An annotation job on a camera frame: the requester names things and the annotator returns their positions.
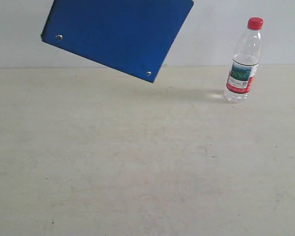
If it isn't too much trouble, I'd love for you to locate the blue binder folder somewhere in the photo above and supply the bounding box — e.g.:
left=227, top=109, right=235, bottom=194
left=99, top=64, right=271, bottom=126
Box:
left=41, top=0, right=194, bottom=83

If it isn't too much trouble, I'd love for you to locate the clear bottle red cap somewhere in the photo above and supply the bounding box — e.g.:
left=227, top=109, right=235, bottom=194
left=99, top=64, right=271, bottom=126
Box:
left=224, top=17, right=264, bottom=102

